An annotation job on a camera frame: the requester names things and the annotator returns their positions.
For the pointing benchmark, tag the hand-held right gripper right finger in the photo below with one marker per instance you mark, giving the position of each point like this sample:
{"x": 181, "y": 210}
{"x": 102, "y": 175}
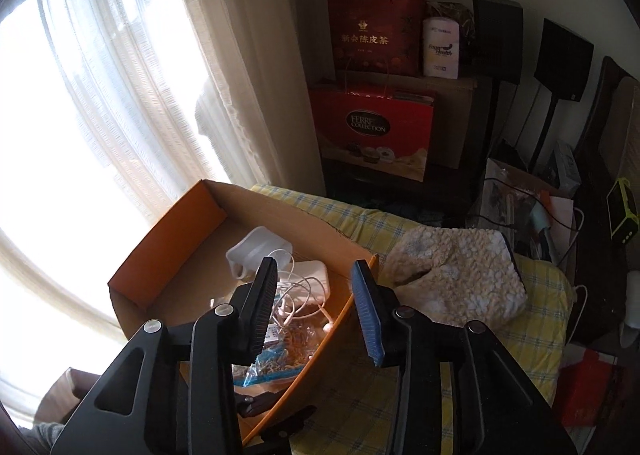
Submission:
{"x": 367, "y": 315}

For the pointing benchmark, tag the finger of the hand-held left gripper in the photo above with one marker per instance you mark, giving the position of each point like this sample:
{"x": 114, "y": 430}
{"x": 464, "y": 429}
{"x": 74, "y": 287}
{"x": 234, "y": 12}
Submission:
{"x": 255, "y": 402}
{"x": 290, "y": 422}

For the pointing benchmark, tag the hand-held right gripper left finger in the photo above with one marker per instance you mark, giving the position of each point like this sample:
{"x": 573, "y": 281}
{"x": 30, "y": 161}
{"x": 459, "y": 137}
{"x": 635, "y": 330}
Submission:
{"x": 260, "y": 305}

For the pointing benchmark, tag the white case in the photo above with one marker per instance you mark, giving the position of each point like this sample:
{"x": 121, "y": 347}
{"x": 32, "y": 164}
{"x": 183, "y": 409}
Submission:
{"x": 310, "y": 277}

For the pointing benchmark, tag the pale grey plastic cup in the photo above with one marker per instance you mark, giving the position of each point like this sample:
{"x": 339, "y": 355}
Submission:
{"x": 255, "y": 247}

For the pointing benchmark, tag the orange cardboard box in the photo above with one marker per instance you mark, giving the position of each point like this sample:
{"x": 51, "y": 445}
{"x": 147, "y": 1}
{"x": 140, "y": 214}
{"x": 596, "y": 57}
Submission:
{"x": 190, "y": 225}

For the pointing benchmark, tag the person's left forearm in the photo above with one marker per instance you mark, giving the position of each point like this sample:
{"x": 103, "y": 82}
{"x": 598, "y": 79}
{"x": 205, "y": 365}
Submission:
{"x": 45, "y": 434}

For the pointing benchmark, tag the cream fuzzy knitted cloth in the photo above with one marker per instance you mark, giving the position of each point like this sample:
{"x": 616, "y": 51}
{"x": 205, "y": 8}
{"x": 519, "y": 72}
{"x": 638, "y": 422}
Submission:
{"x": 450, "y": 275}

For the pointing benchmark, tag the yellow plaid cloth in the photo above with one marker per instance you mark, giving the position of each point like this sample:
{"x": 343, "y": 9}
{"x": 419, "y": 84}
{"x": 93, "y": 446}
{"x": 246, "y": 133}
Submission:
{"x": 530, "y": 335}

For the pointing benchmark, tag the clear bag of clutter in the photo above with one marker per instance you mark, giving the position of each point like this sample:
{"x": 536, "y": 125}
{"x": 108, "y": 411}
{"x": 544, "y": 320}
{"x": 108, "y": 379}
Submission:
{"x": 515, "y": 205}

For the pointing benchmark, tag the red chocolate gift bag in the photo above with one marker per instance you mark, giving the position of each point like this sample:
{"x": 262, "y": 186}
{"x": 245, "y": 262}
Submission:
{"x": 370, "y": 130}

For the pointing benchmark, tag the brown carton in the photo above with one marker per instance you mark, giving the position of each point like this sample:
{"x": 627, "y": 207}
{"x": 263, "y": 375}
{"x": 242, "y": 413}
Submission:
{"x": 65, "y": 395}

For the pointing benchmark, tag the brown cardboard box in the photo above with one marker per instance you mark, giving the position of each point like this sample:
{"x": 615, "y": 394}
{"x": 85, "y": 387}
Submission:
{"x": 460, "y": 125}

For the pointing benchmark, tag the red gift box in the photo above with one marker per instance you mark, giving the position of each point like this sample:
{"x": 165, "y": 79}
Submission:
{"x": 590, "y": 385}

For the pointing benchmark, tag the black speaker stand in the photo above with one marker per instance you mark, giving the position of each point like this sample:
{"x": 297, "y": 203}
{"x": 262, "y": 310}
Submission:
{"x": 544, "y": 135}
{"x": 496, "y": 115}

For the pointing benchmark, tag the grey small box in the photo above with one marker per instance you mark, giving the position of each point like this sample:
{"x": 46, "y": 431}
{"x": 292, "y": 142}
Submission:
{"x": 562, "y": 167}

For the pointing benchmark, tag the sheer white curtain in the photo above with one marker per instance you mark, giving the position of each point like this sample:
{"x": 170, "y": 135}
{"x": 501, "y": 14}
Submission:
{"x": 150, "y": 60}

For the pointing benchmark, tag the white canister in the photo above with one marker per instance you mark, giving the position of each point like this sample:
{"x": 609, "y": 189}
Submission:
{"x": 441, "y": 50}

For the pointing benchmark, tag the green portable radio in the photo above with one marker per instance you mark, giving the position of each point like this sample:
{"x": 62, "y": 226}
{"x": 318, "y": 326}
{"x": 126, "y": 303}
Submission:
{"x": 624, "y": 210}

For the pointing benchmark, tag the dark red tea gift bag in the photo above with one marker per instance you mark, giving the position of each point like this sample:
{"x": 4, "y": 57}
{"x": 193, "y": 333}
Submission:
{"x": 375, "y": 35}

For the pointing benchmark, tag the black speaker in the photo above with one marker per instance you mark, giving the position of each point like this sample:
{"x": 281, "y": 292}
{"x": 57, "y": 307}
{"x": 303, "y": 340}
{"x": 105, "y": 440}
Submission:
{"x": 497, "y": 37}
{"x": 564, "y": 60}

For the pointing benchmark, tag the dark floral gift bag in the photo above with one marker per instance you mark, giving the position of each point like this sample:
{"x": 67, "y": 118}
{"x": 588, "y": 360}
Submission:
{"x": 465, "y": 22}

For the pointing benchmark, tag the brown sofa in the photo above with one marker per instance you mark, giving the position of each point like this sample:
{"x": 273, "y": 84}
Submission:
{"x": 600, "y": 110}

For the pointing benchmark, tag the beige sofa cushion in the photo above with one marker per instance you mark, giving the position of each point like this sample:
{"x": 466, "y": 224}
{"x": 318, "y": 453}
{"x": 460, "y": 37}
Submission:
{"x": 631, "y": 130}

